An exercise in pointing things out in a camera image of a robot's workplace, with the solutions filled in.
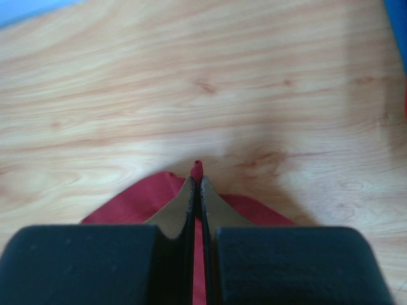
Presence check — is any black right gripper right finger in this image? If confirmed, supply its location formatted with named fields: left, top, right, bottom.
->
left=200, top=175, right=254, bottom=304

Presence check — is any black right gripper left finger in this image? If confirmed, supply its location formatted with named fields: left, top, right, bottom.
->
left=145, top=176, right=196, bottom=304

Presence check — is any dark red t-shirt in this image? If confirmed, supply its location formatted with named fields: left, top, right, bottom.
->
left=81, top=172, right=294, bottom=304

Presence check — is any blue folded t-shirt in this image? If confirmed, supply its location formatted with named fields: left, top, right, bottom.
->
left=384, top=0, right=407, bottom=72

